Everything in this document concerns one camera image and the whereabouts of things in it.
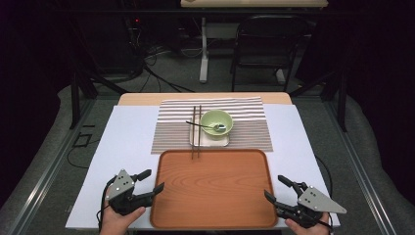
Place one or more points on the striped brown white placemat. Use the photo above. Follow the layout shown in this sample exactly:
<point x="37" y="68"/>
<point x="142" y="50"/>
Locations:
<point x="176" y="130"/>

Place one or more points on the black metal stand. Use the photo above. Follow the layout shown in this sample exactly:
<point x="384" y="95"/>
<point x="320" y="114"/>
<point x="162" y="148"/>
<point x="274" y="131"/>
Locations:
<point x="75" y="104"/>
<point x="341" y="107"/>

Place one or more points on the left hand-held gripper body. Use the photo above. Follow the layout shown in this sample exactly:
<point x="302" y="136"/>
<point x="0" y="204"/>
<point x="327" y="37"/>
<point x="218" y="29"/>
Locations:
<point x="121" y="191"/>

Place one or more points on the person's left hand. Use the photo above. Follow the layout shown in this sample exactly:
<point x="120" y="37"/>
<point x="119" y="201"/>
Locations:
<point x="115" y="223"/>

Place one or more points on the beige desk with white legs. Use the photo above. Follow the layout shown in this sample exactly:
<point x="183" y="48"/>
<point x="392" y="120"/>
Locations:
<point x="204" y="65"/>

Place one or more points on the person's right hand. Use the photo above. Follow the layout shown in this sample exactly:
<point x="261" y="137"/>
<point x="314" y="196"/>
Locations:
<point x="310" y="230"/>

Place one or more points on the dark equipment with red light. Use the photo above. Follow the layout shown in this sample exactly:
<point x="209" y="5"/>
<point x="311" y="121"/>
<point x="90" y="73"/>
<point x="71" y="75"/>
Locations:
<point x="135" y="24"/>

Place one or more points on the white sheet table cover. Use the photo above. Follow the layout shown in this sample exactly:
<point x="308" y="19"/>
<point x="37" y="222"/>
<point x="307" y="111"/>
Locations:
<point x="130" y="140"/>

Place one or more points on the white square plate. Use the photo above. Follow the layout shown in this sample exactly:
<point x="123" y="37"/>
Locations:
<point x="208" y="141"/>

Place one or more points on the light green bowl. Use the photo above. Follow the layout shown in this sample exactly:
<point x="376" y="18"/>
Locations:
<point x="213" y="118"/>

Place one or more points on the black folding chair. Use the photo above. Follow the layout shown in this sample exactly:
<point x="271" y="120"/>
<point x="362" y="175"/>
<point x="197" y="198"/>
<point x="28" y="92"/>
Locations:
<point x="267" y="62"/>

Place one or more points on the brown wooden tray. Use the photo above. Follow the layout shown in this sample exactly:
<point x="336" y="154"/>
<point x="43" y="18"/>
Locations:
<point x="212" y="189"/>

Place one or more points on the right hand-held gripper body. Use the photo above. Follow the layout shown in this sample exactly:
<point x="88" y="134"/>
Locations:
<point x="310" y="204"/>

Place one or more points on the aluminium rail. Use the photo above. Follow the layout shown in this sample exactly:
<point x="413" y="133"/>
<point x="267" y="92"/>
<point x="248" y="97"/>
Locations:
<point x="362" y="176"/>
<point x="49" y="169"/>

